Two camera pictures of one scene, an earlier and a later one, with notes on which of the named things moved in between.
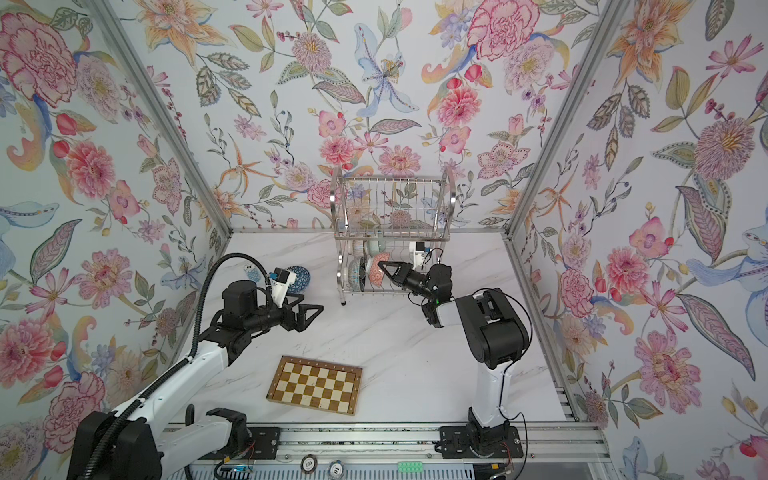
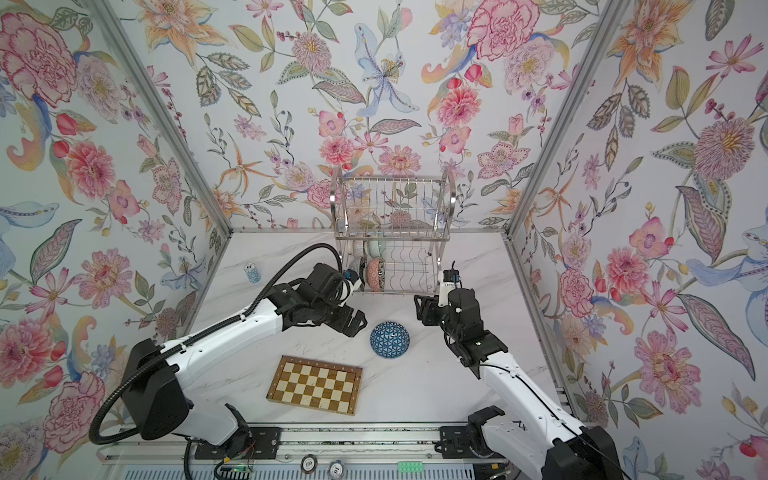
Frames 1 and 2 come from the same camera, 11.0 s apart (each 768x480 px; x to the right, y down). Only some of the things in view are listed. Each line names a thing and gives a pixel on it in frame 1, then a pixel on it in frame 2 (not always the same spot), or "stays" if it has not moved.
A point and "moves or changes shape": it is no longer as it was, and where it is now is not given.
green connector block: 410,467 stays
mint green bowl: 376,245 stays
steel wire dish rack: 388,219 stays
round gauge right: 336,469 stays
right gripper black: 405,276 to 428,312
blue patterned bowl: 301,281 moves or changes shape
